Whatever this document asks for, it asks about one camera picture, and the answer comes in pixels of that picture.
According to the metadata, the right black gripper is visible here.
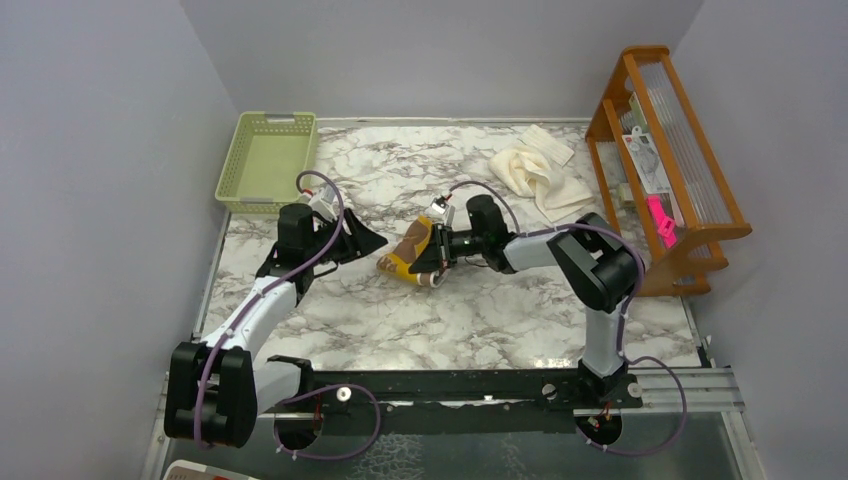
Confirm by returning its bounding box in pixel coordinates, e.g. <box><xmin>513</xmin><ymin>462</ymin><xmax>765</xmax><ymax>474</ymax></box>
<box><xmin>410</xmin><ymin>222</ymin><xmax>487</xmax><ymax>274</ymax></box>

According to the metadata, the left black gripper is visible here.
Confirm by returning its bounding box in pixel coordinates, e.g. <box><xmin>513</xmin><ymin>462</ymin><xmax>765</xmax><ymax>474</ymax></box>
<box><xmin>305</xmin><ymin>208</ymin><xmax>387</xmax><ymax>266</ymax></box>

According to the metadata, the brown yellow bear towel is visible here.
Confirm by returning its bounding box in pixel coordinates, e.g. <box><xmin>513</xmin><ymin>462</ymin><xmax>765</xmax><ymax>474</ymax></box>
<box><xmin>376</xmin><ymin>216</ymin><xmax>446</xmax><ymax>288</ymax></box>

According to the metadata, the cream white towel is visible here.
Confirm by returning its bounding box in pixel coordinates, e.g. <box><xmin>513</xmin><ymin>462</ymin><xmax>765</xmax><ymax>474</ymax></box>
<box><xmin>488</xmin><ymin>124</ymin><xmax>593</xmax><ymax>223</ymax></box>

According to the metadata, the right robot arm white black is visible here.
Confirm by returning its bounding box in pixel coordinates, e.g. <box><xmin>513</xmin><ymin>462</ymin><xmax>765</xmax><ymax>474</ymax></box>
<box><xmin>408</xmin><ymin>194</ymin><xmax>645</xmax><ymax>407</ymax></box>

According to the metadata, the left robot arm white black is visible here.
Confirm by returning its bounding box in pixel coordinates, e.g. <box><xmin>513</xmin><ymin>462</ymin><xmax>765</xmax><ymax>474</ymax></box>
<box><xmin>164</xmin><ymin>204</ymin><xmax>388</xmax><ymax>448</ymax></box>

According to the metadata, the green plastic basket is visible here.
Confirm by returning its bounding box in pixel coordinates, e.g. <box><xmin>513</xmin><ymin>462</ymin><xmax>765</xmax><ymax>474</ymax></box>
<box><xmin>215</xmin><ymin>111</ymin><xmax>320</xmax><ymax>215</ymax></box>

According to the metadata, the white packaged item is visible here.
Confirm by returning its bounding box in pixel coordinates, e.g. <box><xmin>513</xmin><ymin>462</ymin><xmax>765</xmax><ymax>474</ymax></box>
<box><xmin>622</xmin><ymin>126</ymin><xmax>672</xmax><ymax>195</ymax></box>

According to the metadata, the pink plastic item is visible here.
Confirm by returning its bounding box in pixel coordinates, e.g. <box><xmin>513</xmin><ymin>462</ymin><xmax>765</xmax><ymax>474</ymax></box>
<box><xmin>646</xmin><ymin>195</ymin><xmax>677</xmax><ymax>248</ymax></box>

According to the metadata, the orange wooden rack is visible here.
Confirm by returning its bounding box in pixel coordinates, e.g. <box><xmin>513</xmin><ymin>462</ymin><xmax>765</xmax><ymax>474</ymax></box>
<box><xmin>585</xmin><ymin>45</ymin><xmax>752</xmax><ymax>296</ymax></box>

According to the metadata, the red white box corner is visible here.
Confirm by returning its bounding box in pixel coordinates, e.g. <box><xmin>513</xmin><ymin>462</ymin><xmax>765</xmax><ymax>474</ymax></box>
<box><xmin>162</xmin><ymin>460</ymin><xmax>257</xmax><ymax>480</ymax></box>

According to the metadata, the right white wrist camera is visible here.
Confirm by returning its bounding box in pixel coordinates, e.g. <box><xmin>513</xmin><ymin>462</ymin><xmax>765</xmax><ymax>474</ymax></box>
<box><xmin>428</xmin><ymin>196</ymin><xmax>456</xmax><ymax>226</ymax></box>

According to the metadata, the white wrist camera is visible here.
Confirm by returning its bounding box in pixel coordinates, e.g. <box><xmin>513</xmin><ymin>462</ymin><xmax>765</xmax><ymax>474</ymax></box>
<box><xmin>428</xmin><ymin>196</ymin><xmax>456</xmax><ymax>226</ymax></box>
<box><xmin>309</xmin><ymin>185</ymin><xmax>338</xmax><ymax>223</ymax></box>

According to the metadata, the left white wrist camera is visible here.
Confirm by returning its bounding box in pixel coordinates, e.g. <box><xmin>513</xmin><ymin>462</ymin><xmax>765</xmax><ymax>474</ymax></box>
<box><xmin>309</xmin><ymin>185</ymin><xmax>338</xmax><ymax>223</ymax></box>

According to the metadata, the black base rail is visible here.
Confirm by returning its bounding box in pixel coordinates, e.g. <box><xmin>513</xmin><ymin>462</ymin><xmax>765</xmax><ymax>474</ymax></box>
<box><xmin>261</xmin><ymin>369</ymin><xmax>643</xmax><ymax>436</ymax></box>

